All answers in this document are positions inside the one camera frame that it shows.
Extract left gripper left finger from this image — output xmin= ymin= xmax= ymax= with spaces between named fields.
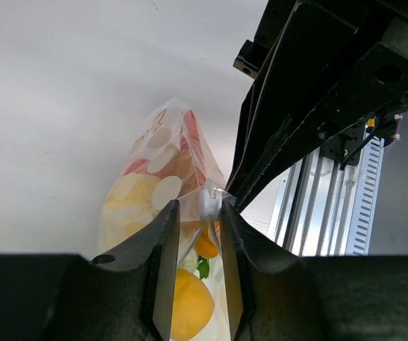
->
xmin=0 ymin=200 xmax=180 ymax=340

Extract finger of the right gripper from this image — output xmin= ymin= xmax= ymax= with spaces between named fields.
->
xmin=233 ymin=44 xmax=408 ymax=210
xmin=227 ymin=1 xmax=360 ymax=194

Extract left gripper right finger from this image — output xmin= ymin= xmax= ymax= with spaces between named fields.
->
xmin=220 ymin=202 xmax=408 ymax=340

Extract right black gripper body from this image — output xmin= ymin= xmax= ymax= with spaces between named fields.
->
xmin=233 ymin=1 xmax=408 ymax=85

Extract yellow toy lemon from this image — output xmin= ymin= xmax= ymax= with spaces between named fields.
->
xmin=170 ymin=268 xmax=215 ymax=340

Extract green toy cabbage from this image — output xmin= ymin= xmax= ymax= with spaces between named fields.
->
xmin=180 ymin=250 xmax=210 ymax=279

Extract polka dot zip bag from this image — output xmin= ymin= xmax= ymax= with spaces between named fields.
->
xmin=95 ymin=97 xmax=247 ymax=341

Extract yellow toy pear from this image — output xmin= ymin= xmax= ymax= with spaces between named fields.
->
xmin=97 ymin=173 xmax=161 ymax=253

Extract aluminium mounting rail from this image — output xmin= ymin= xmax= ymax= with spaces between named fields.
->
xmin=267 ymin=149 xmax=361 ymax=256

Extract white slotted cable duct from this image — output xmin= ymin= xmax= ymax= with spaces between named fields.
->
xmin=345 ymin=137 xmax=384 ymax=256

